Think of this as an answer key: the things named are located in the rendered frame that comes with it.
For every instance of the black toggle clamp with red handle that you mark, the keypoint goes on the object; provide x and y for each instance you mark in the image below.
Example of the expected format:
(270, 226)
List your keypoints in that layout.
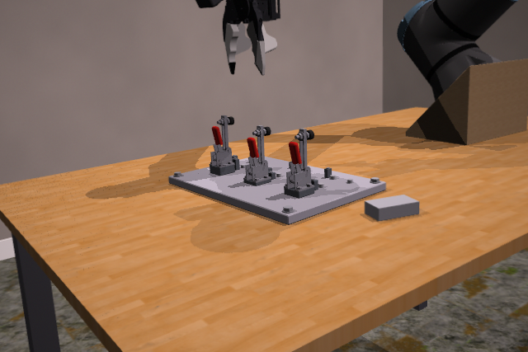
(257, 174)

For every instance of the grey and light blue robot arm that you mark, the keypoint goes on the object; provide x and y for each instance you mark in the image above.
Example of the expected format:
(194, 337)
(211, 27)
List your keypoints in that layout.
(440, 37)

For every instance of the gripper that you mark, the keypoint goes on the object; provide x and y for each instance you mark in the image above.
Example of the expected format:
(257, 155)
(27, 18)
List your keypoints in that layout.
(234, 31)

